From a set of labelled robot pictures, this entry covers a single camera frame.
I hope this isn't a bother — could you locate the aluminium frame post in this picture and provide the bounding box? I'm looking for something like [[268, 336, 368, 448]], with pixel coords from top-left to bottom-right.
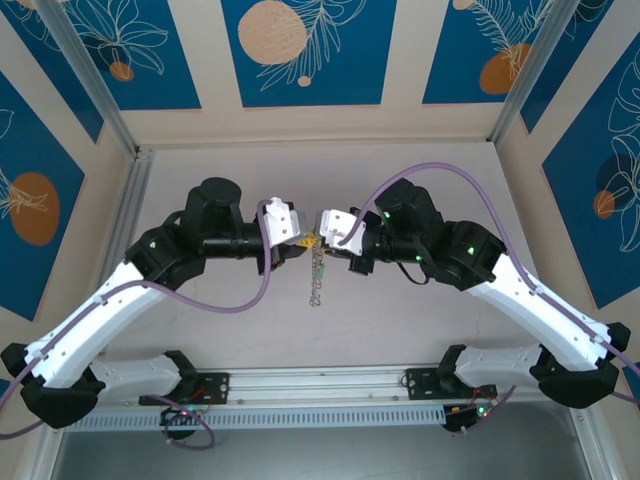
[[488, 0, 585, 145], [35, 0, 141, 157]]

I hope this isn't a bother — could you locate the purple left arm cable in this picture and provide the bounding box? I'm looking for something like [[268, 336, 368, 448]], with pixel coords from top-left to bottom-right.
[[0, 199, 278, 450]]

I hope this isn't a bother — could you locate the white slotted cable duct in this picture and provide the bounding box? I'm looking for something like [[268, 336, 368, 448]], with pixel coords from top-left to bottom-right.
[[64, 403, 450, 432]]

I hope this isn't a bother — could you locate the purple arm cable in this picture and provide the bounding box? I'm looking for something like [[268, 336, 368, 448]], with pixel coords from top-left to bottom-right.
[[335, 160, 640, 437], [0, 199, 278, 450]]

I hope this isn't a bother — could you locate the silver metal chain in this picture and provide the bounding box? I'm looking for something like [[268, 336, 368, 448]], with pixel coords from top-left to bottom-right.
[[306, 244, 329, 309]]

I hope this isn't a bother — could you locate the black electronics board with LED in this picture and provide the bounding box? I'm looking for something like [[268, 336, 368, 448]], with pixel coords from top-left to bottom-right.
[[158, 405, 195, 427], [443, 403, 495, 434]]

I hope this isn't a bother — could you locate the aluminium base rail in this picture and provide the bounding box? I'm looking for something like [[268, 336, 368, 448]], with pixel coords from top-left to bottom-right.
[[199, 363, 587, 408]]

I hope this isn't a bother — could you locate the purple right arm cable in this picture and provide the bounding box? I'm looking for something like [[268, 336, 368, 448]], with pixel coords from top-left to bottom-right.
[[335, 160, 640, 437]]

